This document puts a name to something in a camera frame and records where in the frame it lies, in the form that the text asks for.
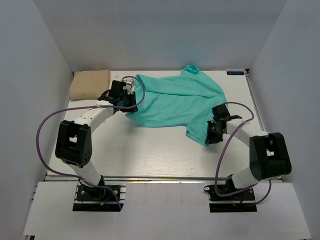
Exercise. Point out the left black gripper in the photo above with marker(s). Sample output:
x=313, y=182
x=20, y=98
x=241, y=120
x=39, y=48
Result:
x=132, y=97

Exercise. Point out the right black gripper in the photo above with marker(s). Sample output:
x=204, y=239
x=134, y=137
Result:
x=210, y=138

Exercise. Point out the teal t shirt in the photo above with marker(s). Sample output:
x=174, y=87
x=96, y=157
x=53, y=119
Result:
x=185, y=100

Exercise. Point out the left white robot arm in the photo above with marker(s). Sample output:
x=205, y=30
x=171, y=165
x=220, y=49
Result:
x=74, y=140

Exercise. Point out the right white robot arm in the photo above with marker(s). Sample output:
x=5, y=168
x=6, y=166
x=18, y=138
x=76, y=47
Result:
x=268, y=153

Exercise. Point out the folded beige t shirt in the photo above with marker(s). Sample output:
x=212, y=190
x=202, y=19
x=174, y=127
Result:
x=89, y=85

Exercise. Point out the blue table label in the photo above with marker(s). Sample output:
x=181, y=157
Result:
x=235, y=73

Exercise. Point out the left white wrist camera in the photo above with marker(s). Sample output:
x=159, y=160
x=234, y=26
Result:
x=129, y=84

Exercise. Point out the aluminium table front rail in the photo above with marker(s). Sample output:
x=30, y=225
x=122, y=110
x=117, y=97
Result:
x=132, y=178

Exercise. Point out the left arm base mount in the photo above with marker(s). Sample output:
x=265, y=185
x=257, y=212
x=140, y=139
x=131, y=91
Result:
x=89, y=199

